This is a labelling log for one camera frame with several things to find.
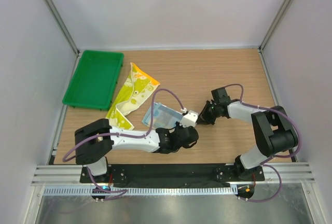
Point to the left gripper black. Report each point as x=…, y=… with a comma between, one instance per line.
x=178, y=126

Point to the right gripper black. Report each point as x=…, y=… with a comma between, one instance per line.
x=204, y=118

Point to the blue polka dot towel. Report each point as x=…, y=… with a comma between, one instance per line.
x=165, y=117

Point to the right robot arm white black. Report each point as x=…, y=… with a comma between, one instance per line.
x=273, y=130

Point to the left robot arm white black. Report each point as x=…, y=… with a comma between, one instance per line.
x=95, y=140

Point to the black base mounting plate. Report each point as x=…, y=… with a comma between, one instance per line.
x=177, y=176

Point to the yellow green patterned towel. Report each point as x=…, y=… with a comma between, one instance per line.
x=137, y=88

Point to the green plastic tray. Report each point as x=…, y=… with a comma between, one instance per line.
x=94, y=80

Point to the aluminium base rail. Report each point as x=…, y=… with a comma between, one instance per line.
x=293, y=172

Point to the white slotted cable duct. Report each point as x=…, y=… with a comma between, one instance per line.
x=92, y=191

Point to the right aluminium frame post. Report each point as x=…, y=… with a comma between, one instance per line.
x=275, y=22

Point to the aluminium frame post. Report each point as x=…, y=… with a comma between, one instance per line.
x=56, y=15
x=275, y=22

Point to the left aluminium frame post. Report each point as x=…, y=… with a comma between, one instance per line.
x=56, y=15

